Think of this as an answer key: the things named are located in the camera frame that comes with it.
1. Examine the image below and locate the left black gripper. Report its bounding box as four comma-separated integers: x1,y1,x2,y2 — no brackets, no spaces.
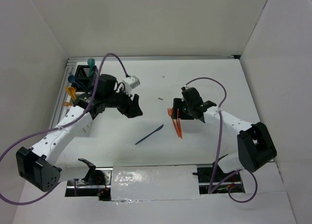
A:
104,85,143,118

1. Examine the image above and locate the orange spoon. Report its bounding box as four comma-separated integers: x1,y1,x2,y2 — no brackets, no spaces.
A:
170,107,183,139

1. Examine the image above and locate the orange fork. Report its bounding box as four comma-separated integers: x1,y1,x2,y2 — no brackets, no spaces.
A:
167,107,182,138

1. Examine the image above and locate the blue knife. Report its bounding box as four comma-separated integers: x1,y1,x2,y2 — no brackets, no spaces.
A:
135,124,164,145

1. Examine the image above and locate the teal spoon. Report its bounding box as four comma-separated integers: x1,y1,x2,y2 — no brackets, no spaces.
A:
87,58,95,77

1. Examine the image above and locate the yellow spoon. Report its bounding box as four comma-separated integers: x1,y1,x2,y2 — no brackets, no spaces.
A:
69,91,77,101

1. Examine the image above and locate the yellow fork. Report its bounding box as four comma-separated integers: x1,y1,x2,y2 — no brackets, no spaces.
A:
62,102,73,107

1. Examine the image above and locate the blue fork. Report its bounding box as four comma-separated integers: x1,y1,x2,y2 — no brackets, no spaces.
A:
73,79,86,91

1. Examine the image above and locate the blue spoon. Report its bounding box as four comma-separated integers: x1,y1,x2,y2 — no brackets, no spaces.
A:
68,75,76,83

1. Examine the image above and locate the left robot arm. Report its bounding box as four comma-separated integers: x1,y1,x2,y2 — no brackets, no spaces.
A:
16,74,143,192

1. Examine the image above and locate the white utensil caddy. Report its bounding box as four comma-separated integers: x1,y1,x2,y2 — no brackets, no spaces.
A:
62,91,91,138

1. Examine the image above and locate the black utensil caddy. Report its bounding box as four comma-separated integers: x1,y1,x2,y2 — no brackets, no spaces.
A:
68,65,98,88

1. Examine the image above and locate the white taped paper sheet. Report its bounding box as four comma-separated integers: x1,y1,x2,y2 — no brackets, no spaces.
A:
111,165,199,202

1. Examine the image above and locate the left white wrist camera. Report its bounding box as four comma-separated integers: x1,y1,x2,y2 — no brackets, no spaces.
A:
122,76,140,94

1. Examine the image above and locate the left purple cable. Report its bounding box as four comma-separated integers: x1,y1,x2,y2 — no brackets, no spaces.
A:
0,53,130,205

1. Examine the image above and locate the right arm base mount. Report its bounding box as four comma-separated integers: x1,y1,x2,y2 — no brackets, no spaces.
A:
193,164,245,195

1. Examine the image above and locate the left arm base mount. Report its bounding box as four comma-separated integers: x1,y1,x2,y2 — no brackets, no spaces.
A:
65,168,113,201

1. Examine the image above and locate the aluminium frame rail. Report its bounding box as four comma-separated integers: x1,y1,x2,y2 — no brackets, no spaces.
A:
67,55,241,63

